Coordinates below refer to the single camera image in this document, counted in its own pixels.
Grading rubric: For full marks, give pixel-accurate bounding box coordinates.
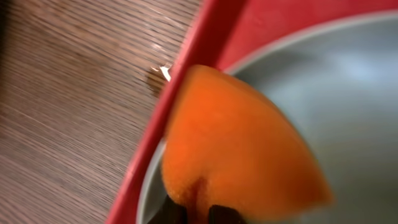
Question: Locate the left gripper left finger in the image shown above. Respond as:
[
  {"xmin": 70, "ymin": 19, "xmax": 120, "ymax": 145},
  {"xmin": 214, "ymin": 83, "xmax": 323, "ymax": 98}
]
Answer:
[{"xmin": 148, "ymin": 196, "xmax": 188, "ymax": 224}]

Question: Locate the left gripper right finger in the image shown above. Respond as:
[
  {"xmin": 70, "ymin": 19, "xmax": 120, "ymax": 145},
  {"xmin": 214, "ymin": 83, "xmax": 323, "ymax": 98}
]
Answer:
[{"xmin": 208, "ymin": 205, "xmax": 247, "ymax": 224}]

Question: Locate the orange sponge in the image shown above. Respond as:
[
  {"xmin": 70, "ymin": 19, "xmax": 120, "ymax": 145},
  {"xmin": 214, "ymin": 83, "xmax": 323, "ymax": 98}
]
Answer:
[{"xmin": 162, "ymin": 65, "xmax": 333, "ymax": 223}]

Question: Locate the red plastic tray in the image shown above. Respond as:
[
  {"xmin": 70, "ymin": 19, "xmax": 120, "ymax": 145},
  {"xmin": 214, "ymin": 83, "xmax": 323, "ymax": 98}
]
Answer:
[{"xmin": 106, "ymin": 0, "xmax": 397, "ymax": 224}]

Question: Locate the light blue plate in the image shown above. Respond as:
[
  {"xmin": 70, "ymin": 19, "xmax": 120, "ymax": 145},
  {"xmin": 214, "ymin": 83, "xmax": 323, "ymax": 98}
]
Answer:
[{"xmin": 136, "ymin": 9, "xmax": 398, "ymax": 224}]

